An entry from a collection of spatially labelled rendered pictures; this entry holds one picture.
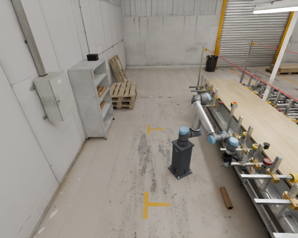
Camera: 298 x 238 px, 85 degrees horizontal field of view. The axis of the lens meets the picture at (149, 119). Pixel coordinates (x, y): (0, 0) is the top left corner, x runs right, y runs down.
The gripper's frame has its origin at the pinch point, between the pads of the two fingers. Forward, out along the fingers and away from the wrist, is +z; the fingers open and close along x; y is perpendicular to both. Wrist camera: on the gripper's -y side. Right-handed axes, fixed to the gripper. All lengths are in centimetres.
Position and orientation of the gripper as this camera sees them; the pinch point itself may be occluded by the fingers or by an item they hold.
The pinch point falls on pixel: (227, 165)
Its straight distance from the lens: 208.9
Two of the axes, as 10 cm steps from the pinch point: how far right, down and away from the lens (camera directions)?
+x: -0.4, 5.2, -8.5
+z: 0.0, 8.5, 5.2
